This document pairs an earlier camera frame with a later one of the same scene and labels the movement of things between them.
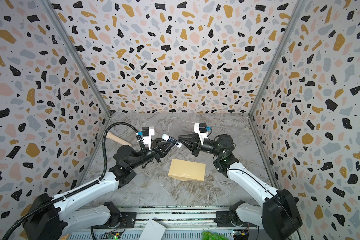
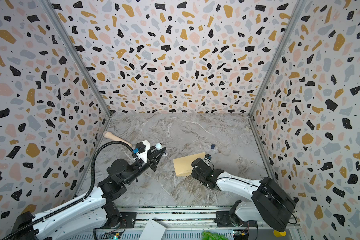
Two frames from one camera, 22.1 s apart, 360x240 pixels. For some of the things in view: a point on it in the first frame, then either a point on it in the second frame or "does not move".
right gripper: [196, 145] → [200, 167]
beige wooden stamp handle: [120, 140] does not move
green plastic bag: [209, 235] does not move
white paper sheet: [152, 231] does not move
